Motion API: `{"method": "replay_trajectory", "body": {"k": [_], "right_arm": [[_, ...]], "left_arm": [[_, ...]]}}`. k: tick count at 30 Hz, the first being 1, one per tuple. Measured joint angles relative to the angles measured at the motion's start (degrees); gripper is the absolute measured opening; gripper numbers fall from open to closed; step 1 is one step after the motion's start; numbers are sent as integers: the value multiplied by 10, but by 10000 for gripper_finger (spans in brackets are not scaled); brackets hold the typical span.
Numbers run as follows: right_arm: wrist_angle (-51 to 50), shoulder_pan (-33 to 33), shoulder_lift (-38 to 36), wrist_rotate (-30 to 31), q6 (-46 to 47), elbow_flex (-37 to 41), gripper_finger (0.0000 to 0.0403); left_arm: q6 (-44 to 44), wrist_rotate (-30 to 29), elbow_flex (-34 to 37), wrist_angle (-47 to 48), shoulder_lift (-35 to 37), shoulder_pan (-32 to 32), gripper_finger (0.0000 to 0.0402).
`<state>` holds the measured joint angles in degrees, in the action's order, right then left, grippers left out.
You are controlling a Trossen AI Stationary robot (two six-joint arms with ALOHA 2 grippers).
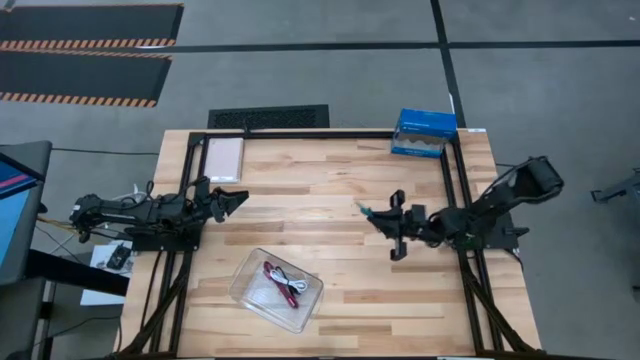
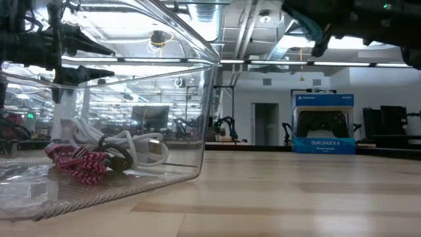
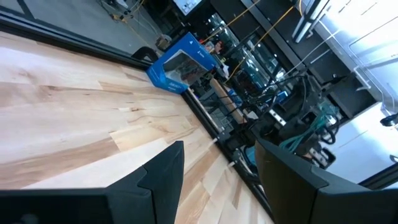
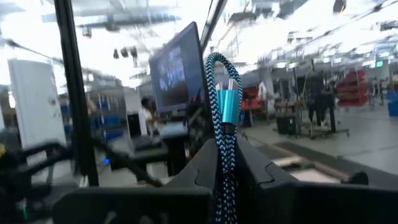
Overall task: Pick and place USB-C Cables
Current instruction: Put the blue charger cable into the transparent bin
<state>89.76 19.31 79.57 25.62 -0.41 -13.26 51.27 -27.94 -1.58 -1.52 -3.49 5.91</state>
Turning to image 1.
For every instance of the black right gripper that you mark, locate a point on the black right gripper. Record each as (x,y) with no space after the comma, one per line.
(412,220)

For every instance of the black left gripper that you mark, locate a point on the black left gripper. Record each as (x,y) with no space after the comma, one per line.
(205,202)

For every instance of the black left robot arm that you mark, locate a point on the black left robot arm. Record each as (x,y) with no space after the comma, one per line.
(125,210)

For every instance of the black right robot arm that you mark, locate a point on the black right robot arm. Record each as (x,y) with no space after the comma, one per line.
(500,200)

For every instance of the white notepad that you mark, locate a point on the white notepad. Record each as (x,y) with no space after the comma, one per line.
(223,160)

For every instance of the black floor vent grate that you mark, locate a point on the black floor vent grate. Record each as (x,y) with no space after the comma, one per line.
(270,117)

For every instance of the clear plastic container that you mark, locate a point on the clear plastic container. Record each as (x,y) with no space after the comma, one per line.
(260,300)

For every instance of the blue cardboard box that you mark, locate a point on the blue cardboard box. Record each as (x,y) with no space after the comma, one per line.
(425,122)

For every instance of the small black device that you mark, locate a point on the small black device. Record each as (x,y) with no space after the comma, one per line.
(119,257)

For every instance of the white paper sheet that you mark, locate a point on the white paper sheet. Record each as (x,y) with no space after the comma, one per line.
(100,260)

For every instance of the black cart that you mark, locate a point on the black cart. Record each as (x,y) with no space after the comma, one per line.
(75,272)

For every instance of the black orange-striped floor mat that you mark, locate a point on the black orange-striped floor mat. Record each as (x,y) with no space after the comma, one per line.
(80,75)
(90,22)

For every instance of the large grey-framed display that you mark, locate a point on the large grey-framed display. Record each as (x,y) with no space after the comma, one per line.
(20,225)

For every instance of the black aluminium table frame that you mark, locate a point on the black aluminium table frame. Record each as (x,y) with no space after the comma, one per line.
(300,134)

